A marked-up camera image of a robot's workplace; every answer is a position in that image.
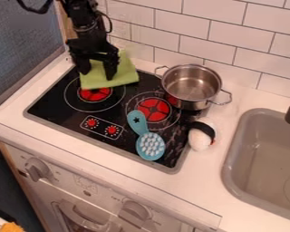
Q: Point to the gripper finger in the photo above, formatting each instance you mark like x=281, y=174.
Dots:
x=83, y=65
x=110, y=67

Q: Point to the toy stove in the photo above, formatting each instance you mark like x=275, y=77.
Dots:
x=107, y=114

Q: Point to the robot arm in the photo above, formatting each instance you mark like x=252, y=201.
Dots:
x=81, y=13

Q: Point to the toy sink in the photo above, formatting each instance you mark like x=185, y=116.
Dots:
x=264, y=164

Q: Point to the blue brush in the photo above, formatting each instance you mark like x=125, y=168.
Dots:
x=145, y=136

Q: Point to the green cloth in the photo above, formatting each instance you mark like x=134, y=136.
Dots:
x=111, y=76

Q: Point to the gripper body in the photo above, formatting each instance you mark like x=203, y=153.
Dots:
x=91, y=42

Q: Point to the silver pot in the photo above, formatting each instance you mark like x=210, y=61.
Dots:
x=191, y=86

